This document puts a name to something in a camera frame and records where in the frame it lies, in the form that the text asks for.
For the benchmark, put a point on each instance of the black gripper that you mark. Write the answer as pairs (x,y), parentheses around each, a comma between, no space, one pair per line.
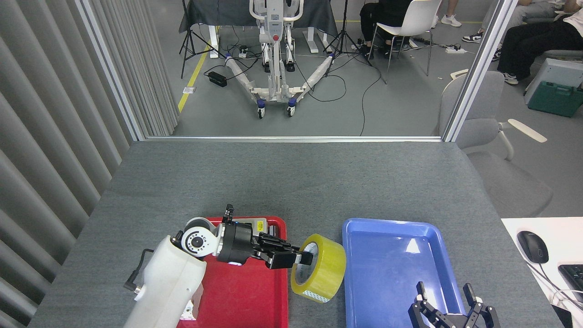
(454,321)
(237,243)

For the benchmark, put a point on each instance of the yellow tape roll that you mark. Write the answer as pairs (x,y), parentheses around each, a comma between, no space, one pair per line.
(325,269)

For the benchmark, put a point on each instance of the small black cylinder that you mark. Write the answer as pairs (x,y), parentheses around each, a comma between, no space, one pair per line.
(273,228)

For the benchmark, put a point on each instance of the red plastic tray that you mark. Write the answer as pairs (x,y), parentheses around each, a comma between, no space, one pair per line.
(246,296)

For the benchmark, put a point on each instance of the blue plastic tray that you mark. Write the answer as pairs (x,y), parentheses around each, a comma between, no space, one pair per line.
(387,269)

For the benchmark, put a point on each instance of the black computer mouse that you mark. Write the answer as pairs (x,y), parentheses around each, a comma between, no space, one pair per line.
(533,247)

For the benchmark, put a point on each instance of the white circuit breaker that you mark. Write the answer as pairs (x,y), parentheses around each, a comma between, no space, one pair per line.
(187,314)

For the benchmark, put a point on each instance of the black keyboard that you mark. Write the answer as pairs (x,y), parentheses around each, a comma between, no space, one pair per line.
(573,280)

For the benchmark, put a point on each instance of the white side table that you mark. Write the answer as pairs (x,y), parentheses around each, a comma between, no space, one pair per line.
(560,237)

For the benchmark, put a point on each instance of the black power adapter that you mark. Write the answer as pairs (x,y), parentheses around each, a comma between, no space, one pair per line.
(217,79)

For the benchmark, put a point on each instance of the grey office chair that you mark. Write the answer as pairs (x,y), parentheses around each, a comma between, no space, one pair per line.
(483,132)

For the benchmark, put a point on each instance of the white wheeled stand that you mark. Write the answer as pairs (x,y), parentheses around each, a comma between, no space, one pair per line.
(273,27)

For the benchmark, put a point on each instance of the black tripod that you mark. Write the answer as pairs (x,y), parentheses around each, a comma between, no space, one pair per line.
(186,41)
(345,27)

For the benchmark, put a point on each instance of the green plastic case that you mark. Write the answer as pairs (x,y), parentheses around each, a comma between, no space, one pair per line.
(555,98)

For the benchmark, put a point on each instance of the table with dark cloth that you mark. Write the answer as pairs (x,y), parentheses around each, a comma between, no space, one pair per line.
(227,11)

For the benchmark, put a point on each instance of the seated person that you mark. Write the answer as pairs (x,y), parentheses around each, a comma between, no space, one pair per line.
(533,43)
(378,18)
(473,38)

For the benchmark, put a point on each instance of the grey pleated curtain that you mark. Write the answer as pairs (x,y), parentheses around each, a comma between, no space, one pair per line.
(45,136)

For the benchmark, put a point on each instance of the white power strip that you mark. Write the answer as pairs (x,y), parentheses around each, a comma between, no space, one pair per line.
(455,50)

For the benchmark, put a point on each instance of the white plastic chair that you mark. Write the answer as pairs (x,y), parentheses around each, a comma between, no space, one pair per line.
(419,18)

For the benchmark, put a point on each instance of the standing person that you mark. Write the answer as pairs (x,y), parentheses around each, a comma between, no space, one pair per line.
(451,20)

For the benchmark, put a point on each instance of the grey push button switch box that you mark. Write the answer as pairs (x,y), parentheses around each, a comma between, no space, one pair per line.
(259,224)

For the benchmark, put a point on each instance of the silver aluminium rail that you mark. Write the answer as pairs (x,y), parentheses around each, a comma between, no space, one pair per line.
(291,138)

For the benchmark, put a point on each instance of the silver aluminium post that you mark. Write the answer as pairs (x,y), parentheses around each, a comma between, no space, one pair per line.
(478,68)

